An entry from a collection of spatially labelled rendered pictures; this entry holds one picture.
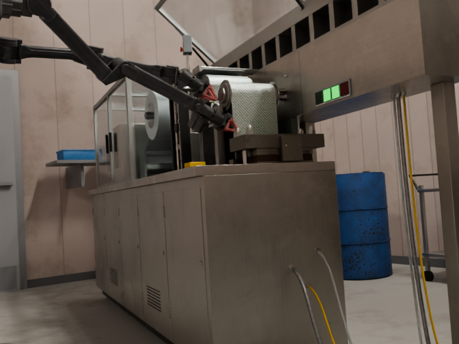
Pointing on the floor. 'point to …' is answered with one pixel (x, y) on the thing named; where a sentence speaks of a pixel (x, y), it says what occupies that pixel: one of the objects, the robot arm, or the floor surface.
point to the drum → (364, 226)
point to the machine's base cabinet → (224, 257)
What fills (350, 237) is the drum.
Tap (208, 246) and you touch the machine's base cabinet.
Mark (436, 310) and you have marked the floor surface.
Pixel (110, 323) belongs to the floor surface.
